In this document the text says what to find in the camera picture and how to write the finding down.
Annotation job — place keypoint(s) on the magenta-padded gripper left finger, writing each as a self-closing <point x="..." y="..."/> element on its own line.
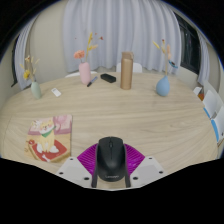
<point x="71" y="170"/>

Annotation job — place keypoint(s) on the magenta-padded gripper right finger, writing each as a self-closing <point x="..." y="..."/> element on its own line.
<point x="150" y="170"/>

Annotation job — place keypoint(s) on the black computer mouse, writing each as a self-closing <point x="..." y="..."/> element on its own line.
<point x="111" y="160"/>

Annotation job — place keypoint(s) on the cat print mouse pad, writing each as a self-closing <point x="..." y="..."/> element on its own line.
<point x="48" y="138"/>

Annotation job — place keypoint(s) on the small white remote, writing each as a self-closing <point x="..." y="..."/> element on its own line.
<point x="56" y="92"/>

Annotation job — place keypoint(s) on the blue vase with dried flowers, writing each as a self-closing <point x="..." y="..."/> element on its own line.
<point x="163" y="87"/>

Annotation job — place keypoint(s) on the green vase with yellow flowers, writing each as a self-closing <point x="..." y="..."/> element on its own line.
<point x="36" y="90"/>

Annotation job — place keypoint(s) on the blue marker pen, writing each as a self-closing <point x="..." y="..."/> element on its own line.
<point x="92" y="81"/>

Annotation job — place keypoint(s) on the white and blue chairs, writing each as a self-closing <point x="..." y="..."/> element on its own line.
<point x="213" y="103"/>

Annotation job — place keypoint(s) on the white chair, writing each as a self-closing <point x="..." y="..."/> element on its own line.
<point x="136" y="67"/>
<point x="71" y="74"/>

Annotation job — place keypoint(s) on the pink vase with orange flowers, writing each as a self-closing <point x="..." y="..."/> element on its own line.
<point x="84" y="74"/>

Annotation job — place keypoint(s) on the black case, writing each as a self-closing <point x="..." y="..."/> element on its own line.
<point x="108" y="78"/>

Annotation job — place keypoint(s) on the copper drink bottle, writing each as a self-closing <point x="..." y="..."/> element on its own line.
<point x="126" y="71"/>

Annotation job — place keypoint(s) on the dark window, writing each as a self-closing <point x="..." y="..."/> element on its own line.
<point x="14" y="66"/>
<point x="190" y="46"/>

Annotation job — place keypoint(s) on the narrow white curtain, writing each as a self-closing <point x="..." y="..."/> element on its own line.
<point x="204" y="60"/>
<point x="22" y="50"/>

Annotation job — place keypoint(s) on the wide white curtain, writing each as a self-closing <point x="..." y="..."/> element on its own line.
<point x="123" y="26"/>

